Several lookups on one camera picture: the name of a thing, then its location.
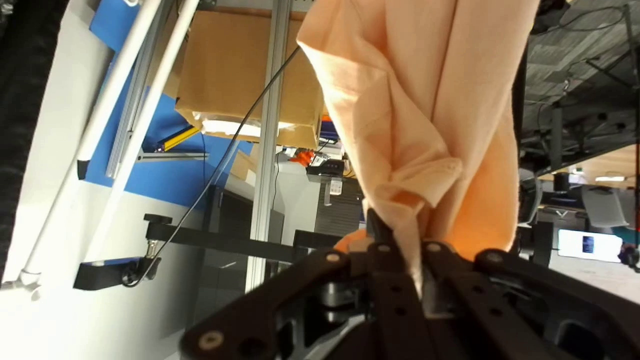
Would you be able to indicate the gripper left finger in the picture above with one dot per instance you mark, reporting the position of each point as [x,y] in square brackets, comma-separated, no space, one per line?
[300,285]

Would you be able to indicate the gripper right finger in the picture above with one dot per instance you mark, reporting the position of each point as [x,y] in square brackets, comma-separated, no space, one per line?
[525,290]

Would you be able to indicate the peach t-shirt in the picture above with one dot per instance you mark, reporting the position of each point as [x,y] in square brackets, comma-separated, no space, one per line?
[430,115]

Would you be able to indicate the cardboard box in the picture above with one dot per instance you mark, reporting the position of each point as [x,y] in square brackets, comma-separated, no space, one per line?
[230,75]

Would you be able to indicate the monitor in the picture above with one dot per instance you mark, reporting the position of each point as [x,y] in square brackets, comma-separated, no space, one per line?
[590,245]

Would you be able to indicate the office chair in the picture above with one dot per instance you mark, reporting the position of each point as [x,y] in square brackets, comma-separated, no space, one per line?
[605,205]

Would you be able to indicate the small black device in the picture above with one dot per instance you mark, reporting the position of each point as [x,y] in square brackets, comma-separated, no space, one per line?
[326,167]

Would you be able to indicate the orange object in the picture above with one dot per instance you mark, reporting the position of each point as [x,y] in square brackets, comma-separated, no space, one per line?
[301,157]

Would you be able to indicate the blue board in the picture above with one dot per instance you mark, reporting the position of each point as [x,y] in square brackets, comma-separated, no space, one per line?
[170,170]

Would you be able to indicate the yellow strip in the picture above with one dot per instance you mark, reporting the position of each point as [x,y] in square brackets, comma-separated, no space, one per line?
[181,138]

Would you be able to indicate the white pole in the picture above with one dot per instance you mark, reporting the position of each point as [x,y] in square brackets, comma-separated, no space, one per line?
[107,95]
[145,125]

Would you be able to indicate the aluminium frame post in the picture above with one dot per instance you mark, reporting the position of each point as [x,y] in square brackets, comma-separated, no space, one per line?
[267,150]

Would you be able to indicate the camera on mount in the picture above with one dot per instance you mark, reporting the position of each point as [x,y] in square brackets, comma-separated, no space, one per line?
[107,274]

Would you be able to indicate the aluminium extrusion rail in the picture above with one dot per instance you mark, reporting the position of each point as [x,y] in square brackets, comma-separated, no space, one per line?
[135,95]

